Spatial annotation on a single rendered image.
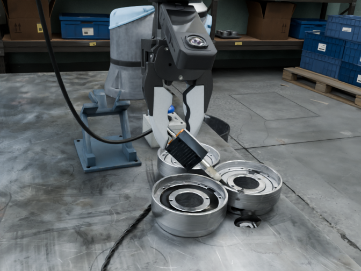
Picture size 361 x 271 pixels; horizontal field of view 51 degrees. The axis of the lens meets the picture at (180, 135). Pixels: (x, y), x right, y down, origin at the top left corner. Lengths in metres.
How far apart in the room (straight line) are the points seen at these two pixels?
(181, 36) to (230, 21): 4.59
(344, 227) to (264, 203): 1.56
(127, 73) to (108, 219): 0.55
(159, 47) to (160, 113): 0.09
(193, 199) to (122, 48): 0.55
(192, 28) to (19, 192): 0.35
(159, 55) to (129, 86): 0.52
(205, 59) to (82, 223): 0.27
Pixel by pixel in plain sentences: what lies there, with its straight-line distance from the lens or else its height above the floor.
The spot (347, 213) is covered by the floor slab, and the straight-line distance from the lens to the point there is 2.22.
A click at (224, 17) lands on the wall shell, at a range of 4.98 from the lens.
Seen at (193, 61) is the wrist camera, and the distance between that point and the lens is 0.42.
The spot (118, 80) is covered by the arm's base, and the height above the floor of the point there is 0.85.
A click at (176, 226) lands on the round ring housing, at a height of 0.82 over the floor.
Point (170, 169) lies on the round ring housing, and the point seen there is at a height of 0.83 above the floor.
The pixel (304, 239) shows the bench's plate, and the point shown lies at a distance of 0.55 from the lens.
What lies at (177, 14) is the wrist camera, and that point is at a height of 1.07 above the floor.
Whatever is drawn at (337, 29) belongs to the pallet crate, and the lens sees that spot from 4.50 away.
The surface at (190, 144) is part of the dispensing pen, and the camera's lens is 0.52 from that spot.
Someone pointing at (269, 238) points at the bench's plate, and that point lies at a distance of 0.53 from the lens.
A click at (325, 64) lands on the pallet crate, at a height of 0.26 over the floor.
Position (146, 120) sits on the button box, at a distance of 0.75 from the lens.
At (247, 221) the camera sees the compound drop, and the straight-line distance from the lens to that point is 0.55.
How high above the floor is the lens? 1.12
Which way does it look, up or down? 23 degrees down
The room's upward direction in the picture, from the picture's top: 3 degrees clockwise
